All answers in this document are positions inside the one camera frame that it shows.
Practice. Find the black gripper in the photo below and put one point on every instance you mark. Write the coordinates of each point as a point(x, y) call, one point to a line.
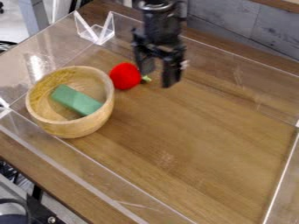
point(158, 41)

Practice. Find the red plush fruit green stem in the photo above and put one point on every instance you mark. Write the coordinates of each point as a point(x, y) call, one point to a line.
point(126, 76)

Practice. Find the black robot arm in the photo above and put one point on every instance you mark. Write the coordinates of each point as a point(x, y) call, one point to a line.
point(158, 42)

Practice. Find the green rectangular block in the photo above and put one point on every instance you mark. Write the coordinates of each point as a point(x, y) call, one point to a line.
point(74, 100)

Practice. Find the light wooden bowl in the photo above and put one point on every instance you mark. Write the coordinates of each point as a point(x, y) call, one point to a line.
point(53, 116)

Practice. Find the clear acrylic tray enclosure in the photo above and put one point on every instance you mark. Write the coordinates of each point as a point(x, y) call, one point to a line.
point(201, 153)

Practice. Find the black table leg bracket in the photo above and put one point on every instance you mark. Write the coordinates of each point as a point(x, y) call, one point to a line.
point(42, 215)

